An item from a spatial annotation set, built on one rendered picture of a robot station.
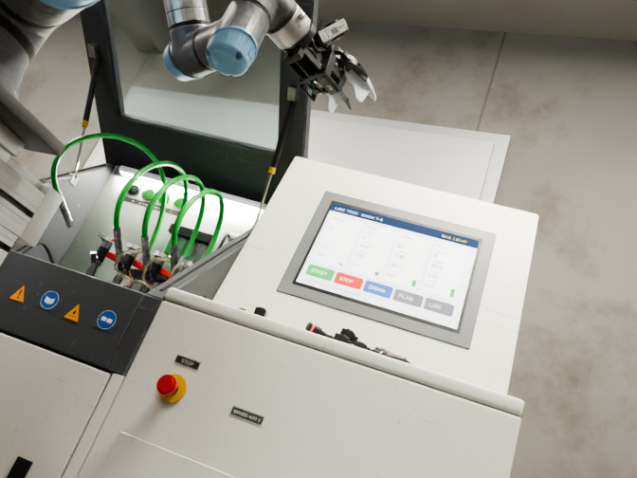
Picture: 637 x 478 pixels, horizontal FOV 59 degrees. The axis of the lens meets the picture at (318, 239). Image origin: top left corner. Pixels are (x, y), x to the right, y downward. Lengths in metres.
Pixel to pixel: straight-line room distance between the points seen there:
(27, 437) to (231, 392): 0.38
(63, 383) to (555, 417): 2.01
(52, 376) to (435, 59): 2.96
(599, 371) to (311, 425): 1.88
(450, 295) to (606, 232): 1.70
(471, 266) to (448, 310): 0.15
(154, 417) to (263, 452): 0.21
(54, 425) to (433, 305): 0.83
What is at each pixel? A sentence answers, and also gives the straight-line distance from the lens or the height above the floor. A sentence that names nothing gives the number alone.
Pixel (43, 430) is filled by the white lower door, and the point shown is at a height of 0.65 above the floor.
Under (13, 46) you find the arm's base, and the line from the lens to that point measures 0.90.
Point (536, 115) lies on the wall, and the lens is 3.35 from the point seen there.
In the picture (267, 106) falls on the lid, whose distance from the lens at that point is 1.70.
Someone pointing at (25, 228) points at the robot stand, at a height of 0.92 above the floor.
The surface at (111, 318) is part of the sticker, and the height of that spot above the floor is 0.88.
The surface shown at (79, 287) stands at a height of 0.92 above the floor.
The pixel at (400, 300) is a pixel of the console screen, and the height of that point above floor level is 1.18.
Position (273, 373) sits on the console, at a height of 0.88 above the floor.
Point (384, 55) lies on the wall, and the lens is 3.73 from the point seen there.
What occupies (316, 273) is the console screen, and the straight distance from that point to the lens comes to 1.39.
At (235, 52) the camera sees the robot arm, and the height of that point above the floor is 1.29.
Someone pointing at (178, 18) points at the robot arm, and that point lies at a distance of 1.08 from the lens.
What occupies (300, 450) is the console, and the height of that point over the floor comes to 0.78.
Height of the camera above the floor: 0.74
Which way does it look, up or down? 22 degrees up
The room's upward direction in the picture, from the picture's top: 21 degrees clockwise
